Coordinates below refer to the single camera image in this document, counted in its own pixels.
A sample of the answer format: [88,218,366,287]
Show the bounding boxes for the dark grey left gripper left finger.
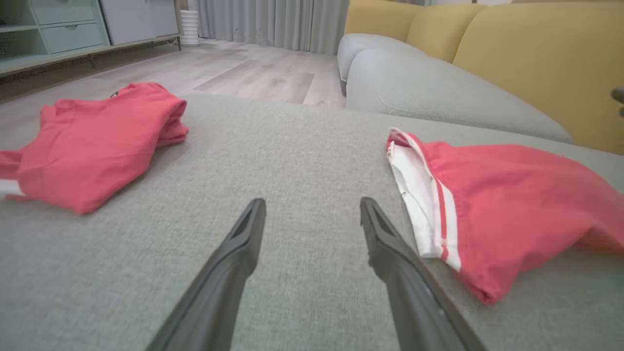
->
[146,198,267,351]

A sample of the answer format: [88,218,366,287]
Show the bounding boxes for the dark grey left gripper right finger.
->
[359,196,489,351]

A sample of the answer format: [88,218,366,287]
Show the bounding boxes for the red shorts white striped waistband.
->
[386,128,624,306]

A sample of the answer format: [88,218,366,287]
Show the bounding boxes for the folded red garment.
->
[0,81,189,215]

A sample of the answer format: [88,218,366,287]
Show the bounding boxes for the yellow sofa back cushion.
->
[406,3,489,64]
[452,2,624,156]
[344,0,426,42]

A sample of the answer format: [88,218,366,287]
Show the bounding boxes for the white ribbed vase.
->
[180,10,201,47]

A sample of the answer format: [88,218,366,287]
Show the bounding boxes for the grey curtain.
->
[188,0,351,55]

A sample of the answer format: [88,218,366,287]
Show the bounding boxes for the pale green shelf cabinet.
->
[0,0,182,81]

